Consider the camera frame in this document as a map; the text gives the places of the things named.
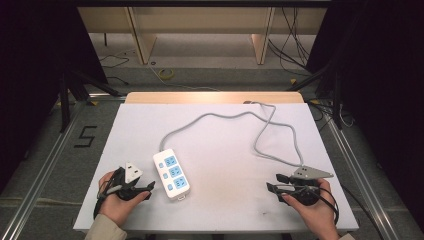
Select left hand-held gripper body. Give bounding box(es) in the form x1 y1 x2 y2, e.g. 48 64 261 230
111 162 145 202

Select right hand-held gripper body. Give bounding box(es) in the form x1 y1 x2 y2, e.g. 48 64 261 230
286 166 335 206

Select person's left hand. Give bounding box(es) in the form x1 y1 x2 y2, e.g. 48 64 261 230
98 170 151 228

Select person's right hand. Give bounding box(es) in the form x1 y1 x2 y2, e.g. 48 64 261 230
281 178 340 240

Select white power strip blue sockets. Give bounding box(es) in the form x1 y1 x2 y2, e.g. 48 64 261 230
152 148 191 202

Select white table cover sheet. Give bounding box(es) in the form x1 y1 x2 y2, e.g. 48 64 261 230
72 102 360 234

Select black metal stand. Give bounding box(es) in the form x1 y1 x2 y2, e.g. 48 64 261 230
57 65 122 134
285 61 345 130

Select wooden table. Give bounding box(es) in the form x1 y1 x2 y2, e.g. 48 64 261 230
124 91 305 105

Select yellow tape roll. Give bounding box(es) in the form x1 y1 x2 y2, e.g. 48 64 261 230
157 67 175 81

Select dark curtain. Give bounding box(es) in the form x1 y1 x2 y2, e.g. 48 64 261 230
0 0 109 195
305 0 424 232

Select light wooden bench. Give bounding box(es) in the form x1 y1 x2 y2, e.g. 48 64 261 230
77 6 328 66

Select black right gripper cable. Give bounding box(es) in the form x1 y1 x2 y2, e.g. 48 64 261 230
309 185 341 226

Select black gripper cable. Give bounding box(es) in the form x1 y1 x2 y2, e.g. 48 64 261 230
309 185 341 226
92 169 116 220

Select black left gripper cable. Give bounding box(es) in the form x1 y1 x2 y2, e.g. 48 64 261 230
92 169 116 220

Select metal floor rail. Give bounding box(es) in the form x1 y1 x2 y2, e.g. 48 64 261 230
0 94 127 240
308 99 403 240

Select grey power strip cable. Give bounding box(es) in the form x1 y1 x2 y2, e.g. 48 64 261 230
158 101 305 168

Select white floor cable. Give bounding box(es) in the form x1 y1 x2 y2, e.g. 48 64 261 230
147 61 222 92

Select black floor cables bundle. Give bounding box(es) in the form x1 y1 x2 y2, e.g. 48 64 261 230
267 6 322 78

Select thin black floor cable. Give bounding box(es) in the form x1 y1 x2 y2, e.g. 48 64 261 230
98 54 131 87

